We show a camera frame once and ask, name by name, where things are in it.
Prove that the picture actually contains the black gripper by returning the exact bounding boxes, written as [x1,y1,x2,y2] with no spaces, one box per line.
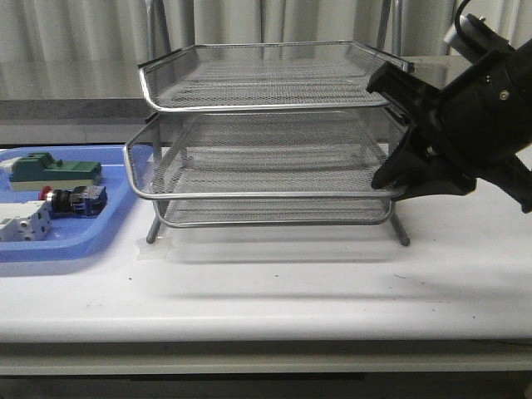
[365,37,532,215]

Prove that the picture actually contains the red emergency push button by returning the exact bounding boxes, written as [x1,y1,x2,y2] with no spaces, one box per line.
[38,185,108,218]

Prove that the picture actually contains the silver mesh top tray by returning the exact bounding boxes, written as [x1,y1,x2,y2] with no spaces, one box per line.
[139,41,413,113]

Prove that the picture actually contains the blue plastic tray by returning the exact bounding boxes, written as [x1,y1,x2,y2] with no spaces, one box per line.
[1,145,136,264]

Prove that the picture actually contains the white circuit breaker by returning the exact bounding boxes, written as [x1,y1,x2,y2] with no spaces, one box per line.
[1,200,52,242]

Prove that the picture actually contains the white component in tray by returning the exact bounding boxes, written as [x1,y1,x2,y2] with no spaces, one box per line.
[0,157,20,174]

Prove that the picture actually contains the silver metal rack frame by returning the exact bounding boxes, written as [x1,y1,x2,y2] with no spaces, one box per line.
[144,0,411,247]

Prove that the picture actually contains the green and cream switch block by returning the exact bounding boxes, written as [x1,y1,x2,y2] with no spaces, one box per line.
[8,152,102,191]

